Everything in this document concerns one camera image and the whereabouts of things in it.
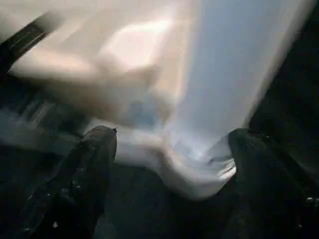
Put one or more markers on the black work mat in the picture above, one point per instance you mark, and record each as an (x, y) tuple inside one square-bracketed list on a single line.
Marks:
[(286, 99)]

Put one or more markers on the white plastic table leg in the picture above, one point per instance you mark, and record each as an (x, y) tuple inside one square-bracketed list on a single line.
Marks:
[(224, 74)]

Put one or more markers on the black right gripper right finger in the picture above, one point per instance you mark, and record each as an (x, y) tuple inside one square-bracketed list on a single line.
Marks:
[(274, 194)]

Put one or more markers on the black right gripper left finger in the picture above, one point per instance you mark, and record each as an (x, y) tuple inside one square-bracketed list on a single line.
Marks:
[(79, 184)]

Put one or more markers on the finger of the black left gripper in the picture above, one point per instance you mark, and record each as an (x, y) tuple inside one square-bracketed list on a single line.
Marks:
[(27, 41)]

